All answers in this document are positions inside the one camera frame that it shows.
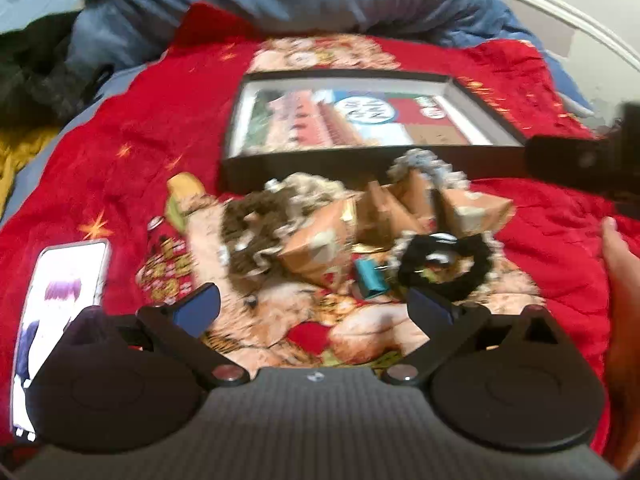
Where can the brown scrunchie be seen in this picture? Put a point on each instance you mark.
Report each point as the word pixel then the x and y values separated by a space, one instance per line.
pixel 250 240

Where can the white smartphone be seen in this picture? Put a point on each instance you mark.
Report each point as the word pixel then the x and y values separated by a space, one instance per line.
pixel 60 280

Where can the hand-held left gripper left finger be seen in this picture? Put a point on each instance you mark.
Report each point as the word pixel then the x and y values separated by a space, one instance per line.
pixel 197 307

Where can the black scrunchie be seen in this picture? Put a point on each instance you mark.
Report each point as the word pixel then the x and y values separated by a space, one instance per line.
pixel 470 265

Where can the colourful book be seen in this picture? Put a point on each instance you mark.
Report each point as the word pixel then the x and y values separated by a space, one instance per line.
pixel 310 120

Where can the dark cloth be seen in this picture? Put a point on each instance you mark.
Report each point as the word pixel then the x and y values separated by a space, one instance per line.
pixel 40 75

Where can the grey scrunchie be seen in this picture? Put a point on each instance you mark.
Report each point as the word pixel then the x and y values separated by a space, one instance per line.
pixel 425 162

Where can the beige scrunchie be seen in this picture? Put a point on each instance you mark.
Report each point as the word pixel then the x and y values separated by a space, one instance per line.
pixel 310 187

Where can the yellow cloth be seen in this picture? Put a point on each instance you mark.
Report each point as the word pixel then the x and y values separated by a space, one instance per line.
pixel 20 160

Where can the black cardboard box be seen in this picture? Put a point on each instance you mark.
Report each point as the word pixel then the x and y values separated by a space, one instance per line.
pixel 350 167

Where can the red printed blanket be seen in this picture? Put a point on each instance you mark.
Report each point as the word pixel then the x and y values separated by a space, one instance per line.
pixel 150 125

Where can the person's right hand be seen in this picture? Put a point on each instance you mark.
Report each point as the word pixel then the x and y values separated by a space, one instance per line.
pixel 622 280

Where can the blue binder clip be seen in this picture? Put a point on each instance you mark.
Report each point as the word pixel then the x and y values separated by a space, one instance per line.
pixel 371 277

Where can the orange snack packet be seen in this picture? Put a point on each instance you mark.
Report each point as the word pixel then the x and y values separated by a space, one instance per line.
pixel 312 242
pixel 475 210
pixel 395 210

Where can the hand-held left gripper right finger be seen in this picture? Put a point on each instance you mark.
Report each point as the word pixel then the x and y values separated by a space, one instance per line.
pixel 432 307

